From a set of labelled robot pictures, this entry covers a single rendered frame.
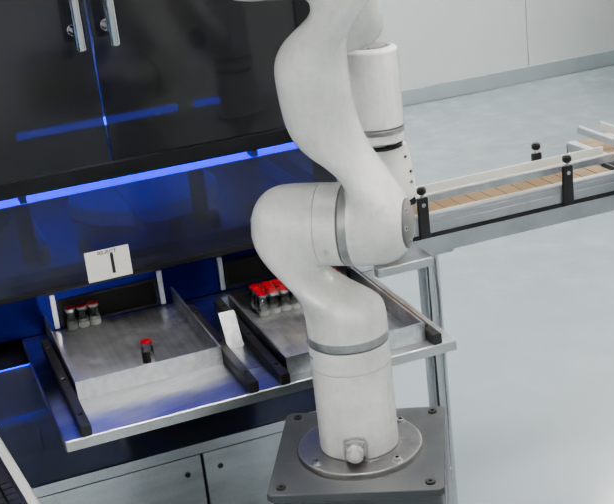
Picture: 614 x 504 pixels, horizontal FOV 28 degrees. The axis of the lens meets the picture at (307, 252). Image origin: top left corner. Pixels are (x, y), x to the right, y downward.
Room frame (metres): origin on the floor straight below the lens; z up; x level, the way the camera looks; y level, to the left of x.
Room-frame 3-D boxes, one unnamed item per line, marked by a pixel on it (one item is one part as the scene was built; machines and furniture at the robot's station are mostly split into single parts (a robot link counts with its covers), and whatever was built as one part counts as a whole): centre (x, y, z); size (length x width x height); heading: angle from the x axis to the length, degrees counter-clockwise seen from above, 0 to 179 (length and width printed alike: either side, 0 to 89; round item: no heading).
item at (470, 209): (2.67, -0.41, 0.92); 0.69 x 0.16 x 0.16; 108
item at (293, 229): (1.71, -0.02, 1.16); 0.19 x 0.12 x 0.24; 72
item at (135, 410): (2.13, 0.16, 0.87); 0.70 x 0.48 x 0.02; 108
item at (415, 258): (2.49, -0.18, 0.87); 0.14 x 0.13 x 0.02; 18
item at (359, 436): (1.70, -0.05, 0.95); 0.19 x 0.19 x 0.18
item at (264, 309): (2.25, 0.02, 0.90); 0.18 x 0.02 x 0.05; 108
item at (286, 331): (2.15, -0.01, 0.90); 0.34 x 0.26 x 0.04; 18
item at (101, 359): (2.15, 0.35, 0.90); 0.34 x 0.26 x 0.04; 18
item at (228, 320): (2.06, 0.14, 0.91); 0.14 x 0.03 x 0.06; 17
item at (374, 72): (1.99, -0.13, 1.35); 0.09 x 0.08 x 0.13; 72
